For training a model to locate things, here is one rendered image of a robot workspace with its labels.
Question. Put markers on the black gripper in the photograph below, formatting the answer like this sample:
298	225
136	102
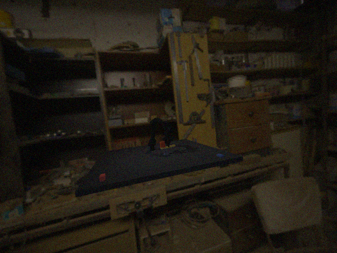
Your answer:
167	139

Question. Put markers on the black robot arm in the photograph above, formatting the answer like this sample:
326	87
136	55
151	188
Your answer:
153	123

